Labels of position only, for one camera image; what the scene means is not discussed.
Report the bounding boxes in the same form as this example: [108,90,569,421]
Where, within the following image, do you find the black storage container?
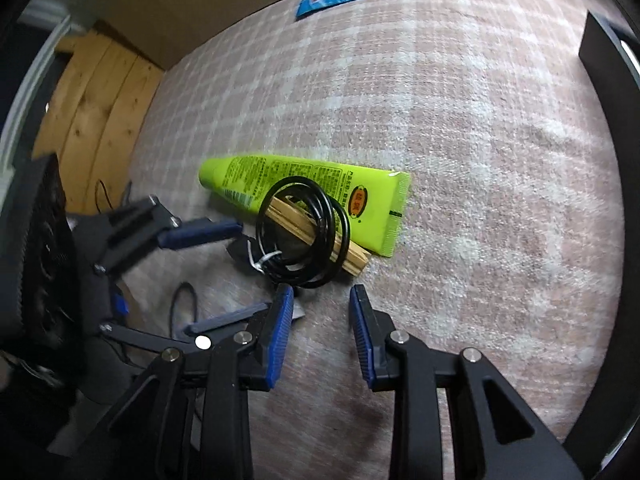
[560,10,640,466]

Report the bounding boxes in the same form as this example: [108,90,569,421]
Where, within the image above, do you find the green tube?
[198,155,412,259]

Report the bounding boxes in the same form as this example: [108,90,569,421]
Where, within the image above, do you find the pine wood board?
[32,20,166,216]

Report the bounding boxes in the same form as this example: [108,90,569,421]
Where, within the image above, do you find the pink checked blanket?
[50,0,631,480]

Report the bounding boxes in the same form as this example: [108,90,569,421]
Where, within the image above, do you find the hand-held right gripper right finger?
[348,284,586,480]

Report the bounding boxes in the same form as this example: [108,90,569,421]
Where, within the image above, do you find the black floor cable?
[94,179,132,213]

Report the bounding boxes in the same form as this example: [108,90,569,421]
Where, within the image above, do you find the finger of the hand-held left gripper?
[92,195,245,276]
[100,302,273,362]

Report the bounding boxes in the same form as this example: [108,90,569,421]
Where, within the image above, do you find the wooden block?
[264,196,372,278]

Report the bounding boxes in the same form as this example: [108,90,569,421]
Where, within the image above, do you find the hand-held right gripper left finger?
[85,282,296,480]

